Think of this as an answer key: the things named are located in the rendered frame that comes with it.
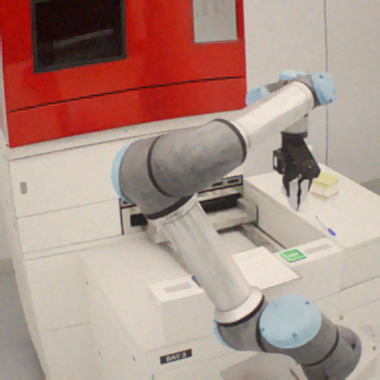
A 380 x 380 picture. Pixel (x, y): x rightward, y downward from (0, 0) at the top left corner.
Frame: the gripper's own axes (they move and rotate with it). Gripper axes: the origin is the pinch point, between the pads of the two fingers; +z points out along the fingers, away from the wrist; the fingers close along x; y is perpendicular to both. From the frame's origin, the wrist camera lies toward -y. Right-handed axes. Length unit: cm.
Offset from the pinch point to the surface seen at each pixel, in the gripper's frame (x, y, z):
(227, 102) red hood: -7, 54, -15
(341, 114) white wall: -178, 207, 44
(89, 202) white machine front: 40, 59, 12
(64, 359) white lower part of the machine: 59, 59, 73
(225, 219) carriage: -2, 47, 23
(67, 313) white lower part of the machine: 54, 59, 53
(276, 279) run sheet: 10.6, -8.2, 14.3
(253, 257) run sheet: 9.9, 5.1, 14.3
